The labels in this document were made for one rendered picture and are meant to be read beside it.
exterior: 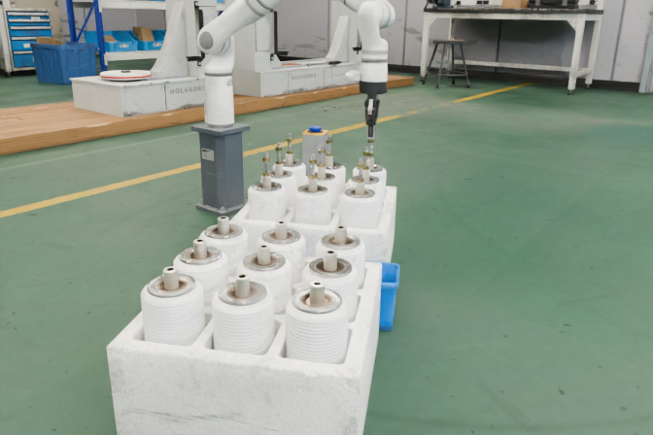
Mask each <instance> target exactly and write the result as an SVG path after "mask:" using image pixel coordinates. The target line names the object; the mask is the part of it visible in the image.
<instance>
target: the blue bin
mask: <svg viewBox="0 0 653 435"><path fill-rule="evenodd" d="M366 261H367V260H366ZM367 262H379V261H367ZM379 263H381V264H382V277H381V296H380V316H379V330H382V331H391V330H392V329H393V324H394V314H395V295H396V290H397V289H398V283H399V271H400V266H399V265H398V264H396V263H391V262H379Z"/></svg>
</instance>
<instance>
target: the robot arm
mask: <svg viewBox="0 0 653 435"><path fill-rule="evenodd" d="M281 1H282V0H235V1H234V2H233V3H232V4H231V5H230V6H229V7H228V8H227V9H226V10H225V11H224V12H223V13H222V14H221V15H219V16H218V17H216V18H215V19H214V20H212V21H211V22H210V23H208V24H207V25H205V26H204V27H203V28H202V29H201V30H200V32H199V34H198V37H197V44H198V47H199V48H200V50H201V51H203V52H204V53H207V54H211V60H210V62H209V63H208V64H207V65H206V66H205V68H204V75H205V94H206V97H205V98H204V112H205V125H207V126H208V127H211V128H228V127H232V126H234V108H233V82H232V70H233V67H234V56H235V44H234V36H233V34H234V33H236V32H237V31H239V30H240V29H242V28H244V27H246V26H249V25H251V24H252V23H254V22H256V21H258V20H260V19H261V18H262V17H264V16H265V15H266V14H268V13H269V12H270V11H271V10H272V9H273V8H274V7H275V6H276V5H277V4H278V3H280V2H281ZM339 1H340V2H341V3H343V4H344V5H345V6H346V7H347V8H348V9H350V10H351V11H354V12H358V14H357V23H358V29H359V33H360V38H361V69H360V71H359V72H358V71H353V70H351V71H349V72H348V73H346V74H345V81H358V80H360V93H363V94H367V99H366V100H364V106H365V120H366V122H365V123H366V125H367V134H366V138H367V139H374V138H375V128H376V123H377V119H378V115H379V105H380V99H378V94H385V93H386V92H387V80H388V62H387V61H388V43H387V41H386V40H384V39H381V37H380V33H379V29H384V28H388V27H390V26H391V25H392V24H393V23H394V21H395V10H394V8H393V6H392V5H391V4H390V3H389V2H388V1H387V0H339Z"/></svg>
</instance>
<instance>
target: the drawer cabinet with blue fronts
mask: <svg viewBox="0 0 653 435"><path fill-rule="evenodd" d="M2 11H3V17H4V23H5V29H6V35H7V42H8V48H9V55H10V60H11V67H12V72H10V75H12V76H25V75H36V69H35V64H34V58H33V53H32V48H30V44H29V43H37V40H36V37H41V38H53V36H52V22H51V15H50V9H17V8H2ZM0 74H3V75H8V72H5V67H4V61H1V60H0Z"/></svg>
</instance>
